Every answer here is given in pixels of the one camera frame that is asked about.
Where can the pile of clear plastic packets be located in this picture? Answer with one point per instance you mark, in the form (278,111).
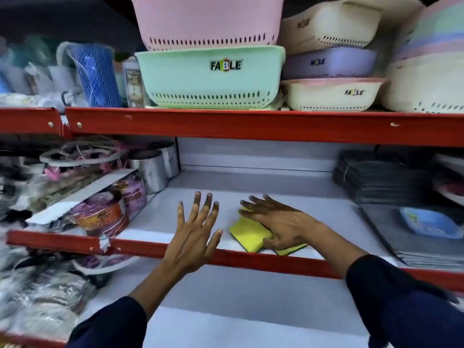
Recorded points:
(40,297)

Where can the person's right thumb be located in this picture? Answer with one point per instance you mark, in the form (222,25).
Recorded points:
(272,245)

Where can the steel canister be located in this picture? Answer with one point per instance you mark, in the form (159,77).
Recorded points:
(170,157)
(150,170)

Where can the person's right hand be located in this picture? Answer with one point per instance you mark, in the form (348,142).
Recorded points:
(286,228)

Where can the person's left hand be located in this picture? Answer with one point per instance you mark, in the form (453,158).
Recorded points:
(190,246)

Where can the person's left middle finger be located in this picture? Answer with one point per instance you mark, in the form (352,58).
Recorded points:
(206,210)

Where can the cream plastic basket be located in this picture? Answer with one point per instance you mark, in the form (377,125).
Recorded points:
(326,27)

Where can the person's right middle finger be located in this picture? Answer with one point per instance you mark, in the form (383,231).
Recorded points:
(253,207)

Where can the lavender plastic basket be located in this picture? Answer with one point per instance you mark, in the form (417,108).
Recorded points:
(331,63)

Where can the person's right forearm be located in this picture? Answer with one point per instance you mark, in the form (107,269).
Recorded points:
(380,289)

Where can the white round clip hanger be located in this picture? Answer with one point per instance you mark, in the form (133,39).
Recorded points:
(78,154)

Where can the clear packet with label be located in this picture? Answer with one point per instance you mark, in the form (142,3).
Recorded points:
(134,85)

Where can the pink plastic basket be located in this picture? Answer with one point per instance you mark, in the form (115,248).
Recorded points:
(208,21)

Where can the blue mesh roll in plastic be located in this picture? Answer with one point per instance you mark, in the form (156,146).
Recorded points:
(96,74)

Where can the cream basket with pink rim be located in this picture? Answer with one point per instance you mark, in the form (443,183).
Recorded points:
(331,94)

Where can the blue plastic tray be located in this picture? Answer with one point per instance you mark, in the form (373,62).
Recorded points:
(429,222)

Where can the mint green plastic basket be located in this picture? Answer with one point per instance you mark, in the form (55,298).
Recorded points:
(210,77)

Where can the person's left little finger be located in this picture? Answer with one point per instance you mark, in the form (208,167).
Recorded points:
(181,215)

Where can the stack of dark mats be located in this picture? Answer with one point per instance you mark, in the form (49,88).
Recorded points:
(380,179)

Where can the stack of pastel plastic basins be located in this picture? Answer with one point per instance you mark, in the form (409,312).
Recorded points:
(427,61)

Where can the short red shelf beam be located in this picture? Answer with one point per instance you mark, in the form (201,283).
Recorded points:
(54,242)
(29,120)

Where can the person's right little finger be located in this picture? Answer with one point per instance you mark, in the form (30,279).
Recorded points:
(274,201)

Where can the long red shelf beam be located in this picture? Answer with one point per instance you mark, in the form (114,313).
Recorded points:
(272,126)
(253,259)

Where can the white cardboard strip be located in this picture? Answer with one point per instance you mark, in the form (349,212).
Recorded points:
(79,197)

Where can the person's left forearm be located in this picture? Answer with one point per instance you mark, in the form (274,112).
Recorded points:
(145,297)

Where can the yellow cleaning sponge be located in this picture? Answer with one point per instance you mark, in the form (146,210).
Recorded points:
(248,233)

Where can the person's left thumb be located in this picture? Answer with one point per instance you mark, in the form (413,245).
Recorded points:
(216,241)

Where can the stack of grey sheets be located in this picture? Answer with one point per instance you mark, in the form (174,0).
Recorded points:
(395,235)

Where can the purple and orange packet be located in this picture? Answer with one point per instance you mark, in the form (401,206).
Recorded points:
(108,206)

